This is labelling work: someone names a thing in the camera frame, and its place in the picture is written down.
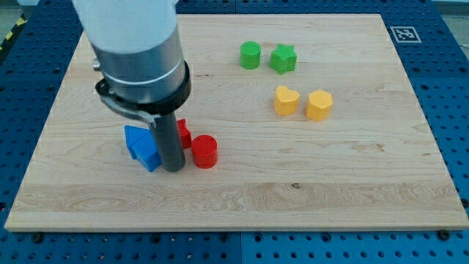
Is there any red cylinder block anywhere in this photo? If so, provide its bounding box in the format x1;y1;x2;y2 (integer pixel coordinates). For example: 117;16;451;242
191;134;218;169

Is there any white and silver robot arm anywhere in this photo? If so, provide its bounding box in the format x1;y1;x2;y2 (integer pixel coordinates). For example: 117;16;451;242
73;0;191;128

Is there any red star block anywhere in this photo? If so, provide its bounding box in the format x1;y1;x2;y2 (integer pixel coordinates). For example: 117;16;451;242
177;119;192;149

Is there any green star block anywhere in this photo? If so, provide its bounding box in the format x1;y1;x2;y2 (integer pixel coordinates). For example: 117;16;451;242
270;44;298;75

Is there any yellow heart block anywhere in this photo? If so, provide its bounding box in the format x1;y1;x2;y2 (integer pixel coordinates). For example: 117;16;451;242
274;86;300;116

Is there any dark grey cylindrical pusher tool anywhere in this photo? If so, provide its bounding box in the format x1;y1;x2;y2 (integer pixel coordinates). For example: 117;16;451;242
149;113;185;172

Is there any green cylinder block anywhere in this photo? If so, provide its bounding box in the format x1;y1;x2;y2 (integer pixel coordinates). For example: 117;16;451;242
240;41;261;70

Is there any light wooden board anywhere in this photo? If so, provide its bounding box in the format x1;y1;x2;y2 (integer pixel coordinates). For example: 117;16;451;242
5;14;468;232

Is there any yellow hexagon block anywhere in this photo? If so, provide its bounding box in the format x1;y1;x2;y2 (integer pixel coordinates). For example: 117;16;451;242
306;89;333;122

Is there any blue cube block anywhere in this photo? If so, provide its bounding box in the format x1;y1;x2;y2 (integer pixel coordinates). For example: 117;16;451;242
131;132;162;172

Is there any blue triangle block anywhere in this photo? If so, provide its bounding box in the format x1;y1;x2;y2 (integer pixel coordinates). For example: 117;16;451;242
124;125;149;159

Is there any white fiducial marker tag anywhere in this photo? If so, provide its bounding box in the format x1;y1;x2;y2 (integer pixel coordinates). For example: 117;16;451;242
391;26;421;43

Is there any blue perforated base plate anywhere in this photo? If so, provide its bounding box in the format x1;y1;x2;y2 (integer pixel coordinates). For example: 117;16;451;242
1;1;468;263

